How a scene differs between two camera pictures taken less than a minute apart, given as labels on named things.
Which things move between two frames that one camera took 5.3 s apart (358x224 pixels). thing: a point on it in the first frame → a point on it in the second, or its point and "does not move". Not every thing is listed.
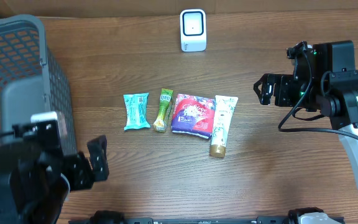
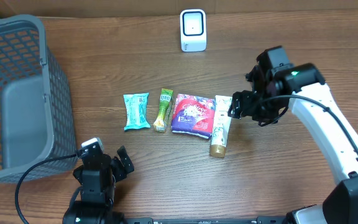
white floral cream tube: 224,107 does not move
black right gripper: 283,83 → 243,106
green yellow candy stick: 160,124 does not move
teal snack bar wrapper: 137,111 does not move
